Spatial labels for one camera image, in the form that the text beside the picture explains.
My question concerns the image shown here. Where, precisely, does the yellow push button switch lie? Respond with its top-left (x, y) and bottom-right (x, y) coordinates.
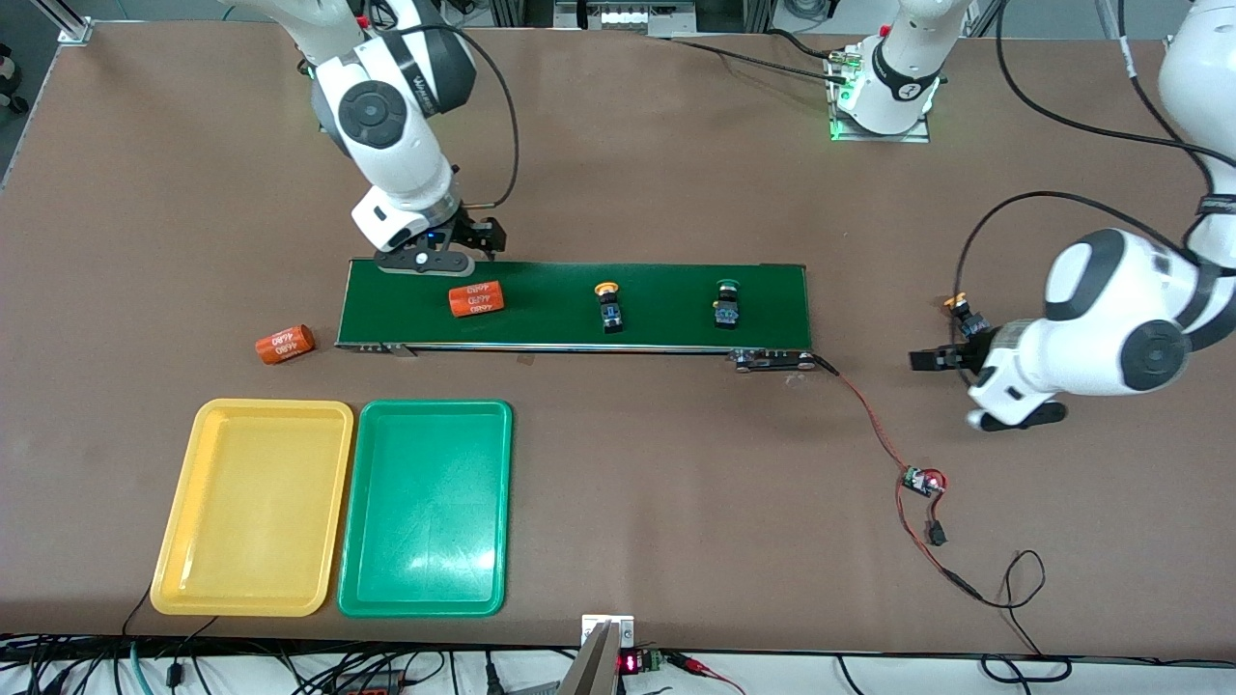
top-left (943, 294), bottom-right (996, 341)
top-left (593, 281), bottom-right (625, 335)

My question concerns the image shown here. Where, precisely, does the orange 4680 cylinder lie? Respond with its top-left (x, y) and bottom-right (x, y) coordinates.
top-left (255, 324), bottom-right (317, 365)
top-left (448, 280), bottom-right (506, 319)

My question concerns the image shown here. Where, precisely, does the green conveyor belt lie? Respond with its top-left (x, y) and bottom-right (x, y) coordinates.
top-left (334, 258), bottom-right (817, 374)

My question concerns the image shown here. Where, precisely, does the green plastic tray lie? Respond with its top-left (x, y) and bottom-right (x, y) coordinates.
top-left (337, 399), bottom-right (514, 619)

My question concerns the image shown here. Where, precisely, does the yellow plastic tray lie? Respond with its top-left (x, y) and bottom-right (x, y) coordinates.
top-left (150, 398), bottom-right (355, 618)

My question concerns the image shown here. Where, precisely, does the red clip lead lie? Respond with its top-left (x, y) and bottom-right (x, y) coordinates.
top-left (666, 652), bottom-right (746, 695)

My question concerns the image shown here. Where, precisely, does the aluminium profile bar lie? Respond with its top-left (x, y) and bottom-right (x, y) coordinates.
top-left (37, 0), bottom-right (95, 45)

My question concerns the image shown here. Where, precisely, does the dark round floor object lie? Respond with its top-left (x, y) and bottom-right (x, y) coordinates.
top-left (0, 43), bottom-right (25, 117)

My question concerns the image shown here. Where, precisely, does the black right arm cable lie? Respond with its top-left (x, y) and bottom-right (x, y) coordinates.
top-left (367, 0), bottom-right (522, 209)

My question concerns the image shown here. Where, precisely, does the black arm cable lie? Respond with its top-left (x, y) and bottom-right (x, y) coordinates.
top-left (954, 0), bottom-right (1236, 387)
top-left (367, 0), bottom-right (522, 209)

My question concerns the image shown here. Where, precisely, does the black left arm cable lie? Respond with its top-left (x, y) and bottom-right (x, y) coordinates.
top-left (954, 0), bottom-right (1236, 387)

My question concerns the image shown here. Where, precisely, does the conveyor motor bracket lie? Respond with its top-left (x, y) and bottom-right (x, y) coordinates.
top-left (727, 347), bottom-right (818, 374)

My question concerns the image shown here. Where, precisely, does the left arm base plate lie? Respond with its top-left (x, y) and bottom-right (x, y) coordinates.
top-left (829, 53), bottom-right (933, 144)

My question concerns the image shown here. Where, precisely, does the thin black cable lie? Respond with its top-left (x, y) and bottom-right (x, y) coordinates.
top-left (951, 548), bottom-right (1075, 684)

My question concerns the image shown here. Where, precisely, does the black base supply cable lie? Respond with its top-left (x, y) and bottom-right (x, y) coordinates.
top-left (666, 27), bottom-right (856, 86)

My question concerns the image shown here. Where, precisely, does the grey metal camera mount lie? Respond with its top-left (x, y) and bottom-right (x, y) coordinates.
top-left (558, 615), bottom-right (636, 695)

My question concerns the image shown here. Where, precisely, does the black cable with plug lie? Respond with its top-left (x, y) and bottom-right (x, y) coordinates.
top-left (159, 616), bottom-right (221, 688)

